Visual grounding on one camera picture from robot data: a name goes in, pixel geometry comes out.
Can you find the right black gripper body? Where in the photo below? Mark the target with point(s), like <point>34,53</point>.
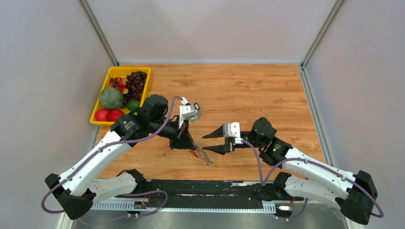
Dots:
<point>233,145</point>

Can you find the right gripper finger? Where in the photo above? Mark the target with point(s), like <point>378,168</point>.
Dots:
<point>219,149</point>
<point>219,132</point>

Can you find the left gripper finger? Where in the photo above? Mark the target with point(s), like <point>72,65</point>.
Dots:
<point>183,147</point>
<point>189,139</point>

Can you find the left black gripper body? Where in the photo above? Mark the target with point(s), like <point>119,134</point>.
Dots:
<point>171,130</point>

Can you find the red keyring with silver keys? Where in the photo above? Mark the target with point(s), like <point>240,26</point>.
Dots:
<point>200,154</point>

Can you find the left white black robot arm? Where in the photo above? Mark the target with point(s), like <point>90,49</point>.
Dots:
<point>79,188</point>

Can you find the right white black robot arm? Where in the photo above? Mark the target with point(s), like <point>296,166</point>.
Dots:
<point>354,194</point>

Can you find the green lime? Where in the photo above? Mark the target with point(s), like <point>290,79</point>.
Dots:
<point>133,105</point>

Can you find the red apple right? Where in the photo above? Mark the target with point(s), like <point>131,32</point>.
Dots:
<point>115,114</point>

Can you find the red apple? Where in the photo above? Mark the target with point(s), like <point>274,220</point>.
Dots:
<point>102,115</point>
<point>115,114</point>

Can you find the dark purple grape bunch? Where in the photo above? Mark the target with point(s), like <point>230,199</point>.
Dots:
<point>134,87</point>

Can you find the red apple left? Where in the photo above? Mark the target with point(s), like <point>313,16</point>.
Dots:
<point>102,115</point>

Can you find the green round melon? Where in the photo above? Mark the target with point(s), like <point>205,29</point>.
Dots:
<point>111,98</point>

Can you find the small red apples cluster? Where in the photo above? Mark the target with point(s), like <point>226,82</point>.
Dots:
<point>120,84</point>

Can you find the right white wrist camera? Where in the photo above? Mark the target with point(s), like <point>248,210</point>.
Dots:
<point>232,133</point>

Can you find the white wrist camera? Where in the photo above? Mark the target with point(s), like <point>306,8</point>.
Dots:
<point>186,111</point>
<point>232,133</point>

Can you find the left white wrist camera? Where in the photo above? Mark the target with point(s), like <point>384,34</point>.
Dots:
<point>186,111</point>

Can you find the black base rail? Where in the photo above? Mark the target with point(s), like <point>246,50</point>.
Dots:
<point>213,194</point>

